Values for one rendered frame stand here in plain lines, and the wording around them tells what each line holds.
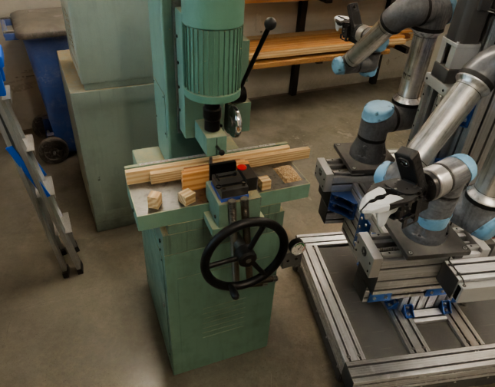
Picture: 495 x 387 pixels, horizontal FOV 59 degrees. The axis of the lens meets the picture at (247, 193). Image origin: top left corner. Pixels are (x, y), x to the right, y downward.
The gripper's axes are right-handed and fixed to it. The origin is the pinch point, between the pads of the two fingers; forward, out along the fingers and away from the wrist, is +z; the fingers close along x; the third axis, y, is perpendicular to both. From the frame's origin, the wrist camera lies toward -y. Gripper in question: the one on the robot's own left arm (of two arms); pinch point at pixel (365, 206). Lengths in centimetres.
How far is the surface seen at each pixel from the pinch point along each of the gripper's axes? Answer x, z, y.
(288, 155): 65, -36, 23
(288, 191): 52, -25, 29
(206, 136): 68, -3, 8
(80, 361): 103, 48, 111
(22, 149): 145, 42, 27
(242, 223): 39.4, 3.3, 23.7
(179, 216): 61, 12, 29
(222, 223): 49, 4, 28
